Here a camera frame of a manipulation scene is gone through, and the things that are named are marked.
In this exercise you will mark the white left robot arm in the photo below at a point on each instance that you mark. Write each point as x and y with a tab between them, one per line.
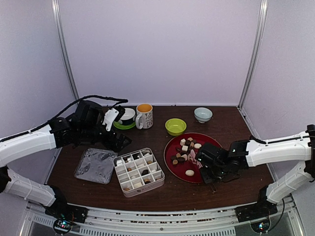
55	133

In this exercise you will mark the pink plastic scoop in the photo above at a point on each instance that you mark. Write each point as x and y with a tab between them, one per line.
192	158

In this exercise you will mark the tin lid with rabbit picture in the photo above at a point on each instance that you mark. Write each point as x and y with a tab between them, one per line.
96	165

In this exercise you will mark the lime green bowl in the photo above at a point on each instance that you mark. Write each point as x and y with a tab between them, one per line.
175	126

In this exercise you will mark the right aluminium frame post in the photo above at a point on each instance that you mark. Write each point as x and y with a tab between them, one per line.
261	22

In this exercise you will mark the left aluminium frame post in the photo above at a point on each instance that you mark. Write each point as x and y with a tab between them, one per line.
62	42

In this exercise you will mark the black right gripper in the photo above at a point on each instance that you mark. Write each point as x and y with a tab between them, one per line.
206	178

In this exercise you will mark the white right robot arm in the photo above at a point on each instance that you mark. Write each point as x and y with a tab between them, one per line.
253	152

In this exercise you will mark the dark blue white cup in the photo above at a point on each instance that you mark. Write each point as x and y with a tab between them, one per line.
128	117

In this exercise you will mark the white round button chocolate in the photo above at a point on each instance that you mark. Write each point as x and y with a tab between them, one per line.
189	173

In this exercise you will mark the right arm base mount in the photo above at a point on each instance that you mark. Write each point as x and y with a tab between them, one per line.
258	213

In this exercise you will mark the red round tray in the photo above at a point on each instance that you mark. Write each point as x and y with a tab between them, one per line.
179	169

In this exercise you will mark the green saucer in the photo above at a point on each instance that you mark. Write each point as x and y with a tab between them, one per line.
124	125

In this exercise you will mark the pale blue bowl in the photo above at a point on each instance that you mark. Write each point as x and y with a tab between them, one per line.
203	114

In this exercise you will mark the silver compartment tin box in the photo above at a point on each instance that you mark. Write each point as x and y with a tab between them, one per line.
138	172

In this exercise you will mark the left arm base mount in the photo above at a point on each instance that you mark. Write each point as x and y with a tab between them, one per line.
66	215

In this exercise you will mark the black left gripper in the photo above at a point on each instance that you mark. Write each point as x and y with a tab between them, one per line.
117	146

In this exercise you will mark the white floral mug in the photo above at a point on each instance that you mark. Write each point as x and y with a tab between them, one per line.
144	117

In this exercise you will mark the aluminium frame post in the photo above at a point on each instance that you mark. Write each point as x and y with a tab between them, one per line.
261	22
62	42

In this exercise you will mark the front aluminium rail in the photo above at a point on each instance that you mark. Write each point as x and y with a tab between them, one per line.
220	221

